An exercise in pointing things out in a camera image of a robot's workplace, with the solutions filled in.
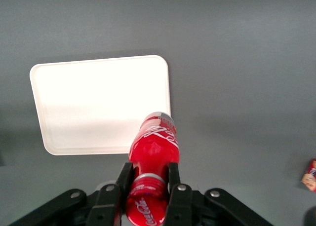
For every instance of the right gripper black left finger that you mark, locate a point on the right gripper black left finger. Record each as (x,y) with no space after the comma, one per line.
(108,201)

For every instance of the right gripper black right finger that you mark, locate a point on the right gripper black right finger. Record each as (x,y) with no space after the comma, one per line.
(180,203)

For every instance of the red coke bottle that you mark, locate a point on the red coke bottle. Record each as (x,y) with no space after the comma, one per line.
(153,149)

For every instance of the pale pink plastic tray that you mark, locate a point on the pale pink plastic tray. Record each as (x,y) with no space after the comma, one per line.
(98,105)

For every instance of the small red white carton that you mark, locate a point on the small red white carton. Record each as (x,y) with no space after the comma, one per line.
(311,174)

